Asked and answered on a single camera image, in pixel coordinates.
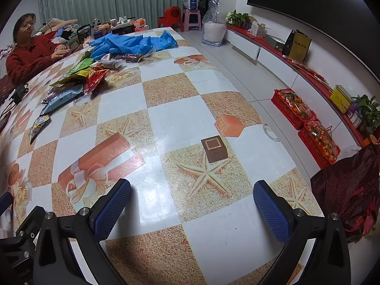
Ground pile of blue gloves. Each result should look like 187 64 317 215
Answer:
90 30 179 60

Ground pile of clothes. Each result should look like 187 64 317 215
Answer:
36 18 81 40

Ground red crate of oranges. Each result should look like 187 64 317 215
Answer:
271 88 317 130
298 120 341 169

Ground small multicoloured snack packet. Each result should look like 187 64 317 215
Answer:
29 114 51 144

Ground yellow black-print snack packet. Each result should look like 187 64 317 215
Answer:
50 73 90 88

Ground yellow tin box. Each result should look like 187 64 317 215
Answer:
330 85 352 114

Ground pink plastic stool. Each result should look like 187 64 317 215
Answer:
182 9 203 32

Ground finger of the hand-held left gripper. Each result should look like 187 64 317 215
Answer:
0 192 14 218

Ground clear plastic packet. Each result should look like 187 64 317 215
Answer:
98 59 127 69

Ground black power adapter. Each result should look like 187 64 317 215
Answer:
10 84 29 105

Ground green potted plant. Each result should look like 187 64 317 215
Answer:
352 94 380 134
226 10 251 29

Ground green snack packet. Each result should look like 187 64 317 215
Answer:
65 58 95 76

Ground dark brown snack packet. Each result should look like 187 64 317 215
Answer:
114 53 140 63

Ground light blue snack packet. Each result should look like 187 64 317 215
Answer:
40 85 85 115

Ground red plastic chair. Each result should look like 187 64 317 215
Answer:
157 6 182 32

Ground grey flat box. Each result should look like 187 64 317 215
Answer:
266 34 287 51

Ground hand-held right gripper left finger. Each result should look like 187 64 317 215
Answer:
33 178 132 285

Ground dark red patterned bag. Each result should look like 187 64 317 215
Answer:
310 145 380 242

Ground white carton box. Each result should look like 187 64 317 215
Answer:
249 18 266 38

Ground red gold-print snack packet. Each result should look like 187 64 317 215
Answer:
85 66 111 94

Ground clear plastic bag white contents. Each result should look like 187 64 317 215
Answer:
202 0 228 47

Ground white cabinet red top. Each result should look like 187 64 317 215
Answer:
227 25 380 155

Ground black yellow paper bag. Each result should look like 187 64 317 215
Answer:
282 30 312 63

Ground grey curtain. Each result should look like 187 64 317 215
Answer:
38 0 202 33

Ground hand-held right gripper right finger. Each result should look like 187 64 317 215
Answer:
253 180 351 285

